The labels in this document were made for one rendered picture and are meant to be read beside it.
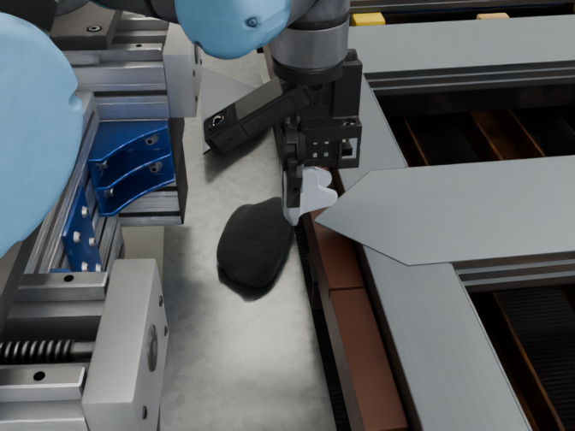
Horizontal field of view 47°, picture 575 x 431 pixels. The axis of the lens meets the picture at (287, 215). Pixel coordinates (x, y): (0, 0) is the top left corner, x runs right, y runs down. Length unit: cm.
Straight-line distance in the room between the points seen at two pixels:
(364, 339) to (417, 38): 68
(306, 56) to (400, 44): 59
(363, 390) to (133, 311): 25
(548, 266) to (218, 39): 46
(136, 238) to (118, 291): 159
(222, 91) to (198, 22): 80
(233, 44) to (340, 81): 19
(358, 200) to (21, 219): 56
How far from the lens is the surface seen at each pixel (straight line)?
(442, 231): 79
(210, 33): 52
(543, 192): 88
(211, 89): 133
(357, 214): 80
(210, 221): 106
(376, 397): 65
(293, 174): 69
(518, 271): 79
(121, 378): 46
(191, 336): 89
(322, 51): 63
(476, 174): 89
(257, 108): 67
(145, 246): 207
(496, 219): 82
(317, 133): 68
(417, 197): 83
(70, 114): 31
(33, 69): 28
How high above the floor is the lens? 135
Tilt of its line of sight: 39 degrees down
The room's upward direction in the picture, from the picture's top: straight up
